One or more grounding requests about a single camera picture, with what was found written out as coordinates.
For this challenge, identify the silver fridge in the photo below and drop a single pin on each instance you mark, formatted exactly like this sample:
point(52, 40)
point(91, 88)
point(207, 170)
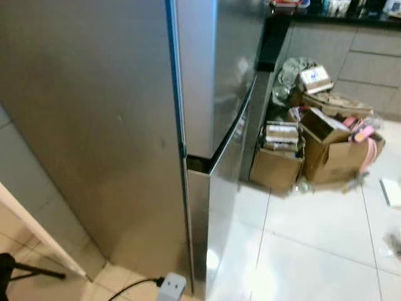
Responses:
point(94, 113)

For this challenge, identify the white dustpan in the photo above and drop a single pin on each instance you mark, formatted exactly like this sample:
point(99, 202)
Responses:
point(391, 193)

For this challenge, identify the large open cardboard box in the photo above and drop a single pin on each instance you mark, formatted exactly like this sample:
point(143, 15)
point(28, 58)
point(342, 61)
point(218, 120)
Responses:
point(335, 160)

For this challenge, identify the clear plastic bag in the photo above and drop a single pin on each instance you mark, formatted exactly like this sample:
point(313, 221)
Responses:
point(395, 244)

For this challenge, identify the cardboard box with white label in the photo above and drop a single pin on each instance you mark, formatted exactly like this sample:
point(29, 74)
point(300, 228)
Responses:
point(315, 79)

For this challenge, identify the small open cardboard box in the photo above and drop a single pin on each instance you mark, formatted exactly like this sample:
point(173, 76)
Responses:
point(276, 169)

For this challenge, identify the grey green bag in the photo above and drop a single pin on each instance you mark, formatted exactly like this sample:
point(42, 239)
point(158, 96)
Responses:
point(289, 75)

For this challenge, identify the beige wooden board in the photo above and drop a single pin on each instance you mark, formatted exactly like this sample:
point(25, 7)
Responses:
point(37, 233)

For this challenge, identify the black tripod stand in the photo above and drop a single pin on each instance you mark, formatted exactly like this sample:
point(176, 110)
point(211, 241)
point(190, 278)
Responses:
point(6, 266)

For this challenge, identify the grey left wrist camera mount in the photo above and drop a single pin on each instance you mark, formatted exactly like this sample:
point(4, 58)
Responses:
point(171, 288)

